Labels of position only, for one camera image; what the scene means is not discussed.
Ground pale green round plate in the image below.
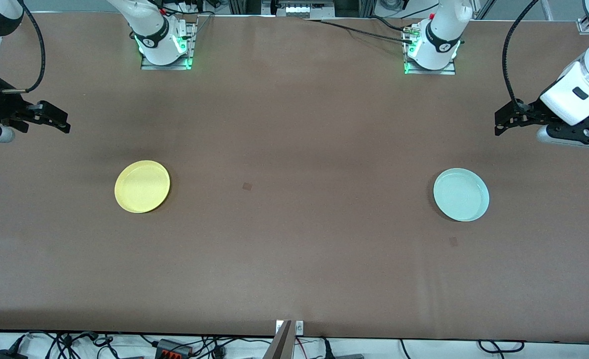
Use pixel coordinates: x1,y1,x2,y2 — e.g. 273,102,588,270
433,168,490,222

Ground yellow round plate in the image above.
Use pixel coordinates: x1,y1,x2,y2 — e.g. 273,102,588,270
114,160,171,214

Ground grey terminal block device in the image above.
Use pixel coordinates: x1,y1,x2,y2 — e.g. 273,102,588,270
262,0,335,19

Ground brown table cover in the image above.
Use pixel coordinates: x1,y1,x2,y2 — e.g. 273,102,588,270
0,12,589,345

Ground black orange power strip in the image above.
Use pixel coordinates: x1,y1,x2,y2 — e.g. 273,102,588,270
155,339,194,358

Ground grey wedge-shaped bar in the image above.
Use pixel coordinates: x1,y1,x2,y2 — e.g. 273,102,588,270
262,320,295,359

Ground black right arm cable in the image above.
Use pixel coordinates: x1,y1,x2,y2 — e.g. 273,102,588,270
3,2,46,94

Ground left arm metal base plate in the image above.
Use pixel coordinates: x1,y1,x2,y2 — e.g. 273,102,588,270
404,25,457,75

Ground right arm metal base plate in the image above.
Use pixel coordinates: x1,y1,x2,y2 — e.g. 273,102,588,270
140,22,198,70

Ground black cable on table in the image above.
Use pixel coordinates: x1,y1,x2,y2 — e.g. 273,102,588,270
304,19,415,45

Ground black looped floor cable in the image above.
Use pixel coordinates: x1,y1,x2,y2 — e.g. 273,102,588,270
478,340,525,355

